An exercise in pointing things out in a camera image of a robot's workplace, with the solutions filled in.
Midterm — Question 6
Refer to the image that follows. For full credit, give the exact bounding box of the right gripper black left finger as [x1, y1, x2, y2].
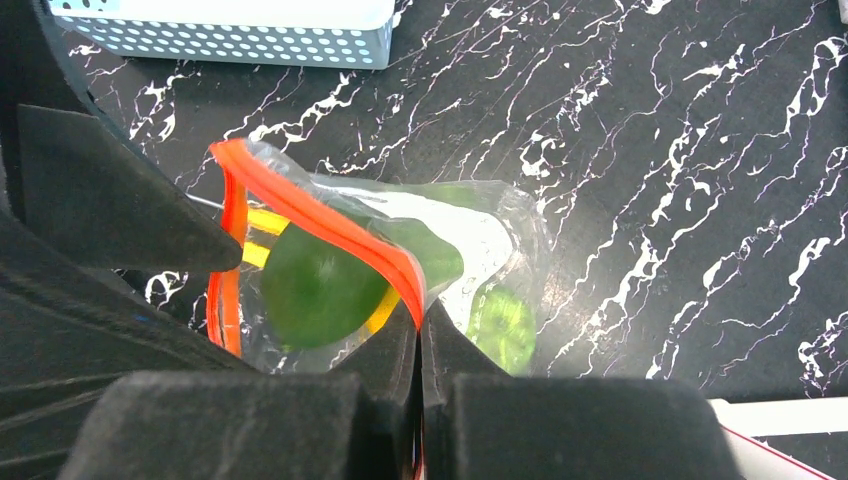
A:
[60, 306, 418, 479]

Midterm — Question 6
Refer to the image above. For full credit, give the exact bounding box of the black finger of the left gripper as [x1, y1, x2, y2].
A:
[17, 105, 242, 272]

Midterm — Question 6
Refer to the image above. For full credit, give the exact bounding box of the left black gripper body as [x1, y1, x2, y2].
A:
[1, 1, 244, 479]

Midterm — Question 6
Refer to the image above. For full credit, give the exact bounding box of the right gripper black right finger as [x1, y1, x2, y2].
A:
[420, 304, 739, 479]

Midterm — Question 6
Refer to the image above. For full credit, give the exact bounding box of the green grape bunch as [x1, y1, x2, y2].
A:
[466, 285, 536, 376]

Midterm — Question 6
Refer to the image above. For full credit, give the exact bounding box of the clear zip top bag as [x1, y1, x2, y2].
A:
[206, 138, 551, 373]

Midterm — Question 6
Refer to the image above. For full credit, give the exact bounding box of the yellow lemon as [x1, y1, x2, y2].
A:
[242, 208, 400, 335]

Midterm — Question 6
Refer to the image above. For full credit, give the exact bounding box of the green avocado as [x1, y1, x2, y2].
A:
[261, 219, 464, 349]

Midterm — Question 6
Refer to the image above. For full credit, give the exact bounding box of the light blue plastic basket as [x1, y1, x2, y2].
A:
[49, 0, 396, 70]

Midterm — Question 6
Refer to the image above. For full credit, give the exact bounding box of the white pvc pipe frame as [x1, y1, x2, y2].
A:
[709, 397, 847, 479]

